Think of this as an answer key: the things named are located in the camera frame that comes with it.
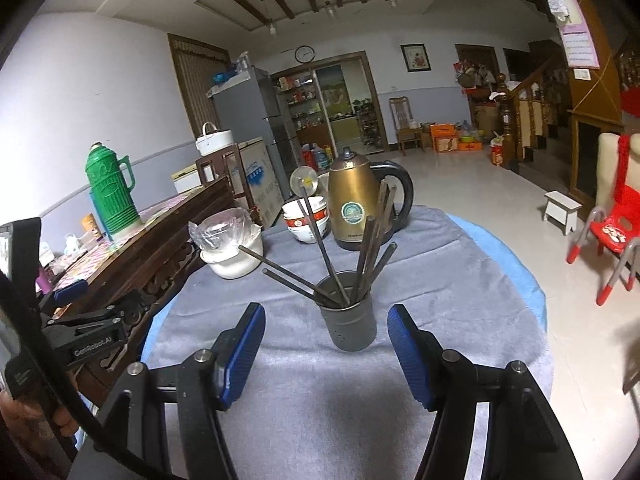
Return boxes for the wooden staircase railing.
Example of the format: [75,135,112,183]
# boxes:
[500,57,572,172]

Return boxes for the gold electric kettle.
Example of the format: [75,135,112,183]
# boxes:
[327,146,416,252]

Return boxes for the white foam box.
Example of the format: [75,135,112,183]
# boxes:
[171,164,204,195]

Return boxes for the person's left hand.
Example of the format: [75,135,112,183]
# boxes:
[0,387,83,443]

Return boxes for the green thermos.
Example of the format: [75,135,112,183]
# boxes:
[85,143,142,242]

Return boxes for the carved wooden sideboard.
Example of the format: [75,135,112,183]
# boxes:
[37,176,238,406]

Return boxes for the shoe rack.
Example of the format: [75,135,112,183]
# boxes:
[356,99,386,153]

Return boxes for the wooden doorway frame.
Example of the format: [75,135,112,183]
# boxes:
[270,51,389,154]

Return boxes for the water jugs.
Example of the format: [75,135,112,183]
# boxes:
[300,142,335,172]

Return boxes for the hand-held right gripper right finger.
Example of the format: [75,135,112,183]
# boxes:
[387,304,583,480]

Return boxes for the dark utensil holder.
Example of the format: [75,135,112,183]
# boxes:
[315,271,377,352]

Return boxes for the orange container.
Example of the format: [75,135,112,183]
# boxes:
[81,214,104,242]

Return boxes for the light wooden chair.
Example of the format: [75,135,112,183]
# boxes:
[389,96,425,156]

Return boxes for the grey tablecloth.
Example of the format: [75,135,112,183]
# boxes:
[140,205,556,480]

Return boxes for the wooden staircase panel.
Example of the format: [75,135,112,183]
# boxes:
[525,0,627,202]

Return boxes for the wall calendar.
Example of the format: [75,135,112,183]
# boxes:
[542,0,601,70]

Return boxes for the shelf with goods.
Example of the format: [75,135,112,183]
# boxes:
[272,72,333,153]

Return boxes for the colourful patterned mat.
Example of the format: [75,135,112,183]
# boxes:
[50,194,202,292]

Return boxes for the white container with handle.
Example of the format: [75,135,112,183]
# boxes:
[195,122,234,157]

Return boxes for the red plastic chair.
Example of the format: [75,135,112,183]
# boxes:
[566,207,640,306]

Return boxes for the red banded white bowl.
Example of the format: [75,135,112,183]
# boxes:
[284,212,331,245]

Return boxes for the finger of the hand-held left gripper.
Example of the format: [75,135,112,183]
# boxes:
[39,279,90,318]
[42,292,146,335]

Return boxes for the white chest freezer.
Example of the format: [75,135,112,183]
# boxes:
[235,137,282,229]

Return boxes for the grey refrigerator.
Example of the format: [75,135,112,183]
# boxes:
[207,66,297,172]

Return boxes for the framed wall picture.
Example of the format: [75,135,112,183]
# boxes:
[400,43,432,73]

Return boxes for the white pot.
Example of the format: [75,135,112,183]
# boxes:
[200,225,265,280]

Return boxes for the brown curtain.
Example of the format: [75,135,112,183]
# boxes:
[167,33,232,144]

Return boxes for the bunch of chopsticks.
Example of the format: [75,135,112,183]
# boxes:
[238,178,399,308]

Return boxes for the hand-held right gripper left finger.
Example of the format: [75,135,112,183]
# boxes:
[67,302,267,480]

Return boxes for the dark wooden chair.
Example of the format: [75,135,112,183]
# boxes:
[195,144,251,212]

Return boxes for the small white stool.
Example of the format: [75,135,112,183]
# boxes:
[543,190,583,236]

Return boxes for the clear plastic bag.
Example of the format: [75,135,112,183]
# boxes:
[188,208,256,253]

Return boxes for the blue table cover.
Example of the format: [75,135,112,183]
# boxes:
[140,212,547,361]

